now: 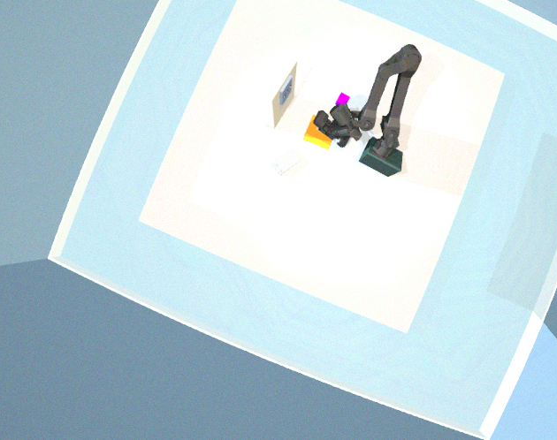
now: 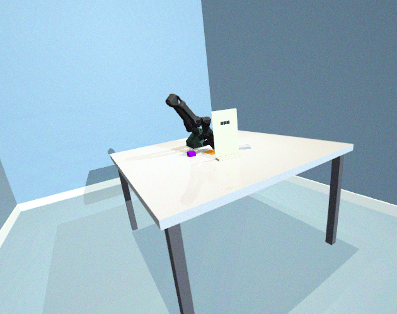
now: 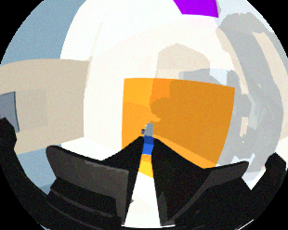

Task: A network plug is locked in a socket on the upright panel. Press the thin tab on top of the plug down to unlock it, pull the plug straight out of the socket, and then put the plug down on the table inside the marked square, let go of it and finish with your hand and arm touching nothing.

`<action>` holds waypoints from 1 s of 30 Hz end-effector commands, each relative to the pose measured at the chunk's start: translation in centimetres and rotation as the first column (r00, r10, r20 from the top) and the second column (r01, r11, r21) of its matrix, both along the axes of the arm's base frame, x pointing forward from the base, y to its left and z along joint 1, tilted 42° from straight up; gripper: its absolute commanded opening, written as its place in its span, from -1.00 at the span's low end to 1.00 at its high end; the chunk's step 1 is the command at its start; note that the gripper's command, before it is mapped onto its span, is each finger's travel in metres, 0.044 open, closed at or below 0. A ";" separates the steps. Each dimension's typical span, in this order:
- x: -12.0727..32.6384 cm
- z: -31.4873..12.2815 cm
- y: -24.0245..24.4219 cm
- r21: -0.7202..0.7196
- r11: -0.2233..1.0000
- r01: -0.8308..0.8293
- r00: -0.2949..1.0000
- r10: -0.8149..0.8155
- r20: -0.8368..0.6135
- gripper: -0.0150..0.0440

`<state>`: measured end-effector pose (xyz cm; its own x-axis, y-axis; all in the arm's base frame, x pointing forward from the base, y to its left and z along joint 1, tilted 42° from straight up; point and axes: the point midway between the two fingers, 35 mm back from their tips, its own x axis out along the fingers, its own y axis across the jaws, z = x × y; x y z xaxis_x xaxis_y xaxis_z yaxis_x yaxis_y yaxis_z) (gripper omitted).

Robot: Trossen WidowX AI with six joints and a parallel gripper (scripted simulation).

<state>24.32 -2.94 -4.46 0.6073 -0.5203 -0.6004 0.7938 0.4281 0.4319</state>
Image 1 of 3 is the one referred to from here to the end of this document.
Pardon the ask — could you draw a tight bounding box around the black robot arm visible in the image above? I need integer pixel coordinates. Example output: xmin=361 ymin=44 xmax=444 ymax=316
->
xmin=330 ymin=43 xmax=422 ymax=160

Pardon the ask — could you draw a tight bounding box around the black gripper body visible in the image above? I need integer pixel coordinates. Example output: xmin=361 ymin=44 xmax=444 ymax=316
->
xmin=312 ymin=110 xmax=350 ymax=148

